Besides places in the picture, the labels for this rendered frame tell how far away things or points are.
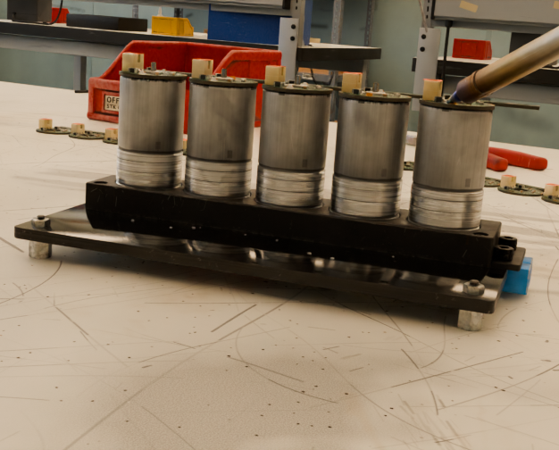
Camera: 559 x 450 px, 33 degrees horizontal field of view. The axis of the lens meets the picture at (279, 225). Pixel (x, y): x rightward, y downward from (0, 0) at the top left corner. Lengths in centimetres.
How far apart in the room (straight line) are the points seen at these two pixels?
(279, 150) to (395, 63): 465
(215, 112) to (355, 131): 5
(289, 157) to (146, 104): 6
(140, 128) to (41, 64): 582
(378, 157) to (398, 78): 465
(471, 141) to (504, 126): 451
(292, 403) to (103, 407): 4
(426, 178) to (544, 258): 9
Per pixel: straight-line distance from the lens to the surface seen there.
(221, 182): 33
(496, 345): 27
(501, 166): 60
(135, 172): 34
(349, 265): 29
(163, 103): 34
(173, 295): 29
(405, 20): 495
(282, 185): 32
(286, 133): 32
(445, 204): 31
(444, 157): 31
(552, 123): 477
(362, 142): 31
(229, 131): 33
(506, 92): 270
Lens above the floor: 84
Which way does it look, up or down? 13 degrees down
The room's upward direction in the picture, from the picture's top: 4 degrees clockwise
